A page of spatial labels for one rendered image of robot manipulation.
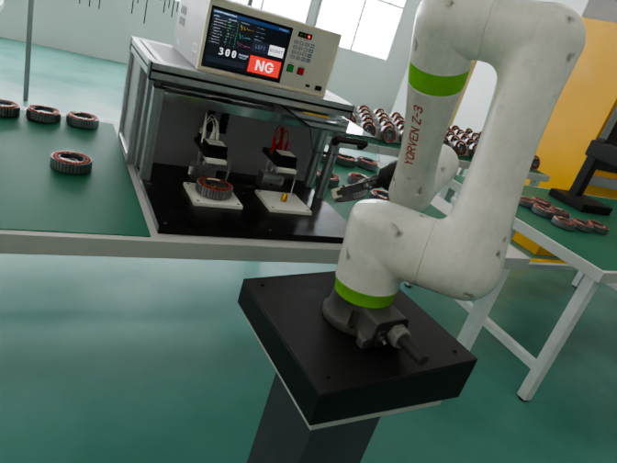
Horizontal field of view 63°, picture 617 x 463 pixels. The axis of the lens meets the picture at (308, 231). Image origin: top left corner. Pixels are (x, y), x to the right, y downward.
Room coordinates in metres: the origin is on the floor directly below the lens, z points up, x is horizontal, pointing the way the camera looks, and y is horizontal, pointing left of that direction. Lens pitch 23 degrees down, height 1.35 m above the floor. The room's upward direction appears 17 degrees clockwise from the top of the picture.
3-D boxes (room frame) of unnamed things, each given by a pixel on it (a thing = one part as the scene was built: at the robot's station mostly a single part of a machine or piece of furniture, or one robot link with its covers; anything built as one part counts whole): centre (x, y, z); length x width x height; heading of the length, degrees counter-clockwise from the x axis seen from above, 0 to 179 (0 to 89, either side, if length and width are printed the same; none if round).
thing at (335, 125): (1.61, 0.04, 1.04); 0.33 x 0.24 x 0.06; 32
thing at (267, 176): (1.68, 0.19, 0.80); 0.07 x 0.05 x 0.06; 122
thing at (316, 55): (1.77, 0.37, 1.22); 0.44 x 0.39 x 0.20; 122
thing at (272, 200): (1.55, 0.11, 0.78); 0.15 x 0.15 x 0.01; 32
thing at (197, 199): (1.43, 0.31, 0.78); 0.15 x 0.15 x 0.01; 32
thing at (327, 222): (1.50, 0.22, 0.76); 0.64 x 0.47 x 0.02; 122
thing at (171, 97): (1.58, 0.26, 1.03); 0.62 x 0.01 x 0.03; 122
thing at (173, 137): (1.71, 0.35, 0.92); 0.66 x 0.01 x 0.30; 122
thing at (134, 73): (1.66, 0.70, 0.91); 0.28 x 0.03 x 0.32; 32
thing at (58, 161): (1.36, 0.73, 0.77); 0.11 x 0.11 x 0.04
